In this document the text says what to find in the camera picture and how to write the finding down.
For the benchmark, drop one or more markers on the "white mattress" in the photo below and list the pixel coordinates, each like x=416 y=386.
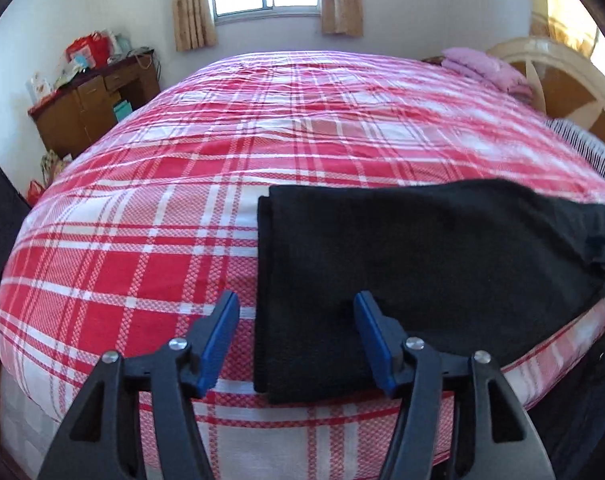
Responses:
x=22 y=425

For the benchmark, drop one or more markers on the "striped pillow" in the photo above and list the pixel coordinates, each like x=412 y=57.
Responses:
x=592 y=150

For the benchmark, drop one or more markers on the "white card box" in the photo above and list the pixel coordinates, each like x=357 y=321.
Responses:
x=38 y=90

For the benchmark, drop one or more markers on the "yellow curtain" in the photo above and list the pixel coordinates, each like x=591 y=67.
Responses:
x=562 y=15

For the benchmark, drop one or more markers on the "person's dark clothing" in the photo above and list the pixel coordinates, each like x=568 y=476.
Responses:
x=582 y=410

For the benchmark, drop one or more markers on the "black pants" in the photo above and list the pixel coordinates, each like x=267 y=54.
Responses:
x=432 y=260

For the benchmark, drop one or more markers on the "floral bag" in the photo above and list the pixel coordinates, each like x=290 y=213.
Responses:
x=55 y=167

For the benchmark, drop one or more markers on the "pink pillow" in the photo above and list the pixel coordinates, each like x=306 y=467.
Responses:
x=482 y=67

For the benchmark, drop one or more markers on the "red plaid bed cover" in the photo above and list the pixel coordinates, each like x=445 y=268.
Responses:
x=157 y=210

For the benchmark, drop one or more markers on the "brown wooden desk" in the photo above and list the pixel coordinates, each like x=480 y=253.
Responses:
x=62 y=120

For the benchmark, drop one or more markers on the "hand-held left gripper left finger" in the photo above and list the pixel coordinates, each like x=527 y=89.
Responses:
x=217 y=350

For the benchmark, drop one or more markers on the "black chair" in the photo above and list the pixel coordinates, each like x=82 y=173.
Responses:
x=2 y=220

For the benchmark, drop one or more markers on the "cream and wood headboard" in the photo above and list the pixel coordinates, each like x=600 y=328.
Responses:
x=557 y=75

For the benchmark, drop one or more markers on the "red plastic bag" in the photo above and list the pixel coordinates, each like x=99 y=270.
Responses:
x=36 y=192

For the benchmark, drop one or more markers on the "teal box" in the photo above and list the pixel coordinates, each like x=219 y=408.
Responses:
x=123 y=110

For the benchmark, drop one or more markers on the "red gift bag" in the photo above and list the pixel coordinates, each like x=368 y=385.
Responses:
x=90 y=50

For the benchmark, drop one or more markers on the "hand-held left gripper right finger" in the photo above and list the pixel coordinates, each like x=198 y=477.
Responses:
x=375 y=340

